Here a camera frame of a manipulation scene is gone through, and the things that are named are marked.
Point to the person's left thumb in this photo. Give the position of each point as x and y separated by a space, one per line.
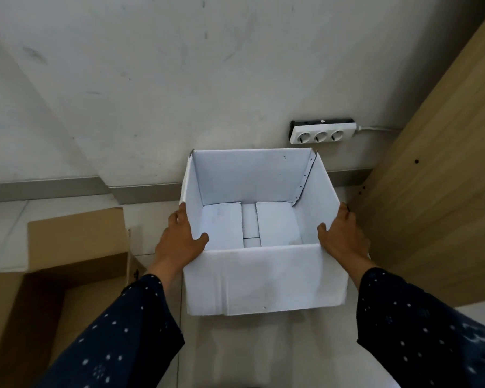
200 241

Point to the white cardboard box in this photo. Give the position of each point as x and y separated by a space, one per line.
262 274

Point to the person's right forearm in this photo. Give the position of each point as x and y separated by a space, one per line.
416 331

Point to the person's right thumb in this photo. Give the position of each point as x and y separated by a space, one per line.
323 234

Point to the person's left hand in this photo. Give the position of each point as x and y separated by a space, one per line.
173 246

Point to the wooden cabinet panel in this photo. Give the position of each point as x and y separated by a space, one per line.
444 177

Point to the white power strip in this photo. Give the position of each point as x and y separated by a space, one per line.
321 133

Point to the person's left forearm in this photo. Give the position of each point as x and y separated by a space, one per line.
117 335

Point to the brown cardboard box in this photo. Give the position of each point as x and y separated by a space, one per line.
36 286

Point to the person's right hand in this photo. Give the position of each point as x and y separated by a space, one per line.
345 242

